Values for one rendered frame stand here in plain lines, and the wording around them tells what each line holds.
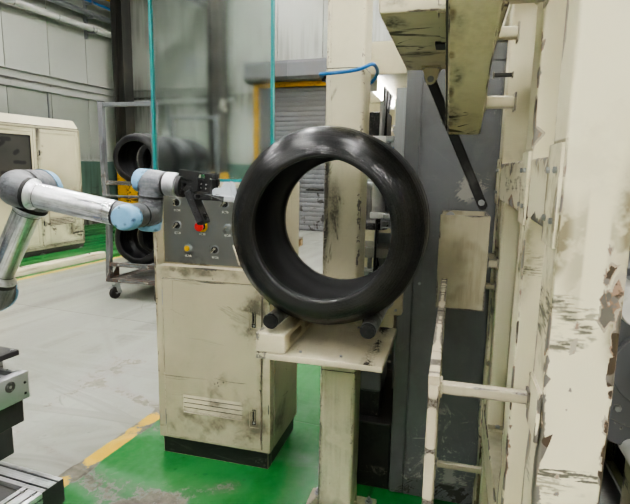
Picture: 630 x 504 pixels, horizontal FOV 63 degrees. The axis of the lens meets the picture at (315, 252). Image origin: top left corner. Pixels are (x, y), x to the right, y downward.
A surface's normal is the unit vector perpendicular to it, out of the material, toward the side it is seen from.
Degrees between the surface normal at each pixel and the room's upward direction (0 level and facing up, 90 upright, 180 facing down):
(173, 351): 90
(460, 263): 90
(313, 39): 90
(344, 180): 90
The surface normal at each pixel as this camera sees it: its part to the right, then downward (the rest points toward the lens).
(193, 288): -0.26, 0.15
